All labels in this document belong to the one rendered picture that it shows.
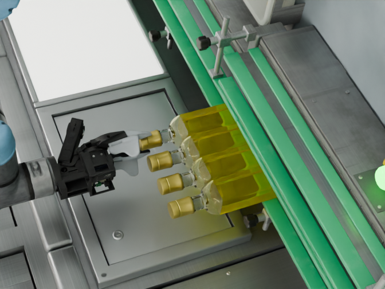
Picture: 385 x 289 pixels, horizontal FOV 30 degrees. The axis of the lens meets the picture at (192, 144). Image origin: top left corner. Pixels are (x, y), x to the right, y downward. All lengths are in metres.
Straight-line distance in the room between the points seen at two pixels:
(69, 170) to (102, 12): 0.61
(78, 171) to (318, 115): 0.48
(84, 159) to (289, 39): 0.49
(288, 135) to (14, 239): 0.60
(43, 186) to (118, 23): 0.63
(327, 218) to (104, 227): 0.48
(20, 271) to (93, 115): 0.40
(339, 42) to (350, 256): 0.46
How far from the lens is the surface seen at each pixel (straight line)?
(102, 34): 1.86
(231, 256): 1.53
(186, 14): 1.69
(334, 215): 1.28
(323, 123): 1.38
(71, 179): 1.40
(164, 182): 1.40
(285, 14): 1.57
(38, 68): 1.78
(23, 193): 1.40
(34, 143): 1.64
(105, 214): 1.53
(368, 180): 1.32
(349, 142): 1.36
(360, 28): 1.42
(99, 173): 1.39
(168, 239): 1.50
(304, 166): 1.33
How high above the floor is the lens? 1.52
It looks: 18 degrees down
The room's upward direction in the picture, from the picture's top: 105 degrees counter-clockwise
